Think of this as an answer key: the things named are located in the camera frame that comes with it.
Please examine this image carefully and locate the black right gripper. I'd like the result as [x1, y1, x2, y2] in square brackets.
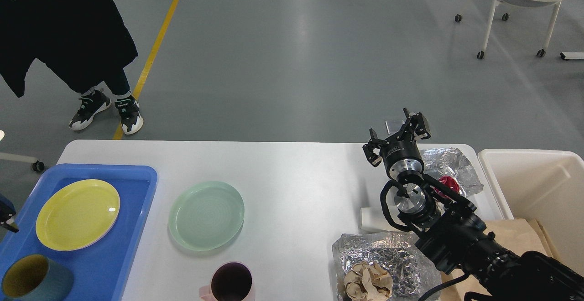
[362, 108, 432, 180]

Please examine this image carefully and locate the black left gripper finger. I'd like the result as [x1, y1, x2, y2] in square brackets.
[0, 194, 19, 233]

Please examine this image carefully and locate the teal mug yellow inside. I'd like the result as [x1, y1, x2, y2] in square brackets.
[1, 254, 74, 301]

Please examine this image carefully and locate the pink mug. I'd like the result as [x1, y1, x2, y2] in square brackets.
[199, 262, 256, 301]

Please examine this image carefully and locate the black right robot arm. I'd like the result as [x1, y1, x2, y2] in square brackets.
[363, 109, 584, 301]

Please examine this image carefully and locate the small clear plastic piece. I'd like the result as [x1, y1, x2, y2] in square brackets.
[385, 119, 404, 135]

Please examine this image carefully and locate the crumpled foil sheet back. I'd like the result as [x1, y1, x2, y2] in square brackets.
[421, 147, 484, 197]

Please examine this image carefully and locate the crumpled foil sheet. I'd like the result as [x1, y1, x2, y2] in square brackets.
[421, 147, 484, 197]
[332, 232, 442, 301]

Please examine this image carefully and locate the white furniture leg with caster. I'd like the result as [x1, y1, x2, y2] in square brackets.
[0, 152, 46, 173]

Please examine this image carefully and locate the yellow plate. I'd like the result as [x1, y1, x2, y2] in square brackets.
[35, 179, 121, 251]

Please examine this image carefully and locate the blue plastic tray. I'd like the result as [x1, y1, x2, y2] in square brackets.
[0, 164, 158, 301]

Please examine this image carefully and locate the crumpled foil sheet front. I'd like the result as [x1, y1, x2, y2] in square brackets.
[332, 232, 442, 301]

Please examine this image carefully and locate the left black white sneaker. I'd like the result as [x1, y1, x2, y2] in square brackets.
[69, 90, 112, 131]

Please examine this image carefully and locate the black white sneaker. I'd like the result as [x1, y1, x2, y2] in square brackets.
[115, 95, 144, 135]
[69, 90, 112, 131]

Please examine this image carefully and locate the crumpled brown paper ball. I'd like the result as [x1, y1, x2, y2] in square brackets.
[343, 261, 393, 301]

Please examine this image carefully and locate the right black white sneaker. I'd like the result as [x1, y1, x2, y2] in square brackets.
[115, 95, 144, 135]

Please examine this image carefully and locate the white plastic bin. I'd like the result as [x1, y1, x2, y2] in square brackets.
[478, 149, 584, 274]

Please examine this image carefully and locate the brown paper bag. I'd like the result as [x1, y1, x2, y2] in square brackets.
[439, 218, 562, 301]

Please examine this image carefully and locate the white bar on floor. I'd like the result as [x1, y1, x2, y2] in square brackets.
[560, 52, 584, 60]

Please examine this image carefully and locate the light green plate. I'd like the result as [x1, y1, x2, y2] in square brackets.
[167, 181, 245, 252]

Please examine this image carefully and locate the person in black coat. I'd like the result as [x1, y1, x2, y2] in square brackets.
[0, 0, 138, 97]

